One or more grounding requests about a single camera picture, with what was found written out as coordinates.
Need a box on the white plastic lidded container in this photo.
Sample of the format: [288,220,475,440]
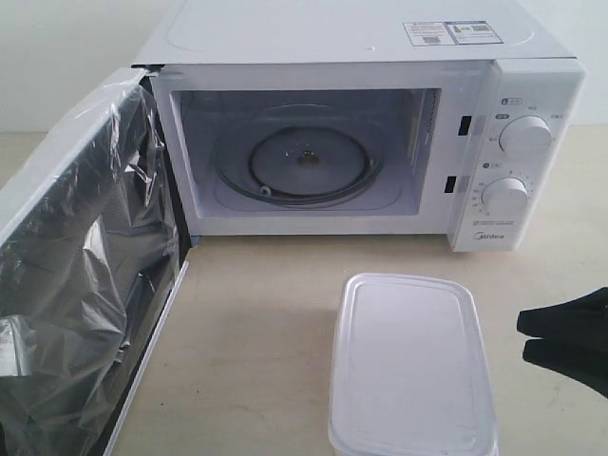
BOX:
[328,273,499,455]

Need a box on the white microwave door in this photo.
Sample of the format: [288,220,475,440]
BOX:
[0,65,192,456]

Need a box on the white microwave oven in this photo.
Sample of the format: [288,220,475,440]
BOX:
[133,1,585,252]

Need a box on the gray printed label sticker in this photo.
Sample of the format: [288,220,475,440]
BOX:
[403,21,504,47]

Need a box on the lower white control knob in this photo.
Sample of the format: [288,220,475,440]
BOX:
[481,178,529,215]

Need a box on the white control knob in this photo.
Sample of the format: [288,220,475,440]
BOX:
[481,178,529,215]
[499,116,553,157]

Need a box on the upper white control knob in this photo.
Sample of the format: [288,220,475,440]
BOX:
[499,116,553,157]

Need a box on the glass turntable plate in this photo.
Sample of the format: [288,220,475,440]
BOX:
[214,104,385,207]

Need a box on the turntable roller ring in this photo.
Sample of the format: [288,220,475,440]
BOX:
[247,126,368,197]

